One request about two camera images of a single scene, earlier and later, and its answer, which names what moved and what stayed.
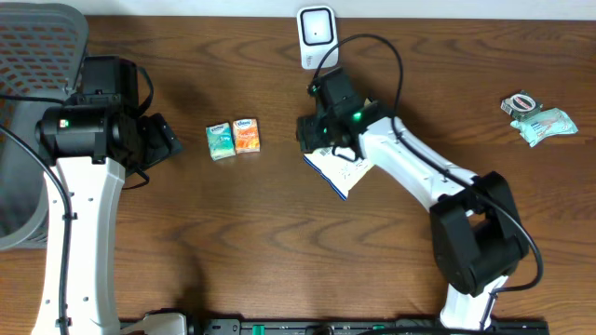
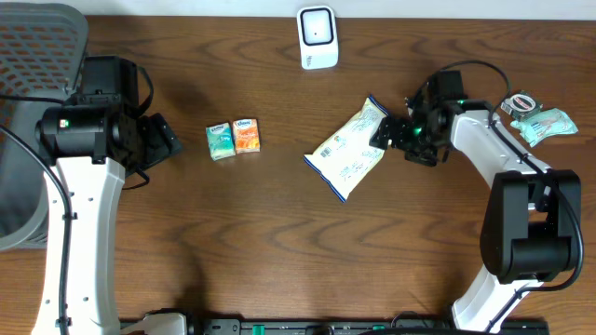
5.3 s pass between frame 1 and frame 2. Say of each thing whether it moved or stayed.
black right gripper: moved
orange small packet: stayed
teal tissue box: stayed
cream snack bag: stayed
